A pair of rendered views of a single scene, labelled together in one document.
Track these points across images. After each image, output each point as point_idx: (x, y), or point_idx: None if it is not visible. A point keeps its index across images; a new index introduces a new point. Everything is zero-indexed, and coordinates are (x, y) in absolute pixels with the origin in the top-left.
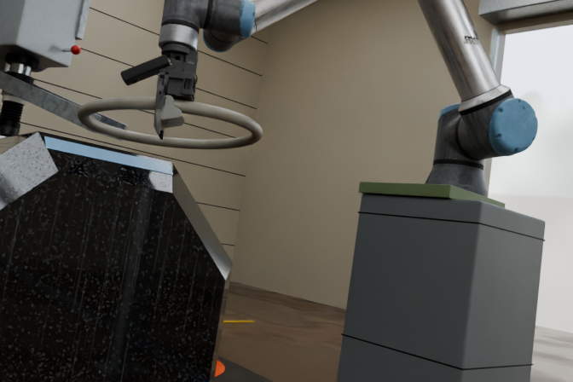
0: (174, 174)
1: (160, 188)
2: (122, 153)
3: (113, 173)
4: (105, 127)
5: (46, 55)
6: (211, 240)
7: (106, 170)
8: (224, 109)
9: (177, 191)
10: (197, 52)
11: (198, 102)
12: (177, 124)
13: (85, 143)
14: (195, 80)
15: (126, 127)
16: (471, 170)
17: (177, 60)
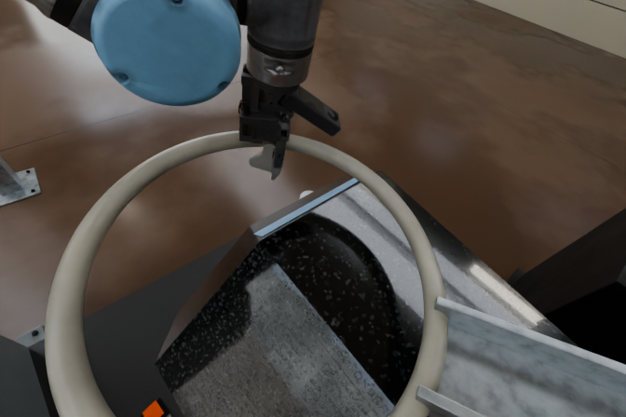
0: (252, 240)
1: (263, 219)
2: (314, 206)
3: (307, 197)
4: (425, 325)
5: None
6: (193, 306)
7: (315, 195)
8: (192, 140)
9: (244, 239)
10: (244, 64)
11: (233, 131)
12: (256, 165)
13: (347, 189)
14: (240, 109)
15: (416, 392)
16: None
17: (276, 92)
